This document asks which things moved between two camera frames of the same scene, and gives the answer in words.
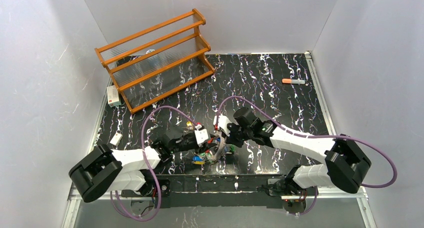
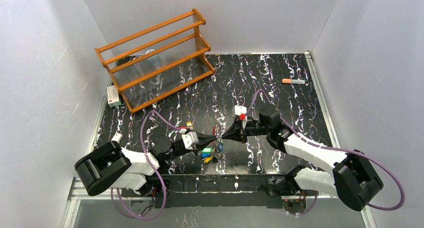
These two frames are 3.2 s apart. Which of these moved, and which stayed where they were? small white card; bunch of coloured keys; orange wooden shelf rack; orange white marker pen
Moved: bunch of coloured keys
Stayed: orange wooden shelf rack; orange white marker pen; small white card
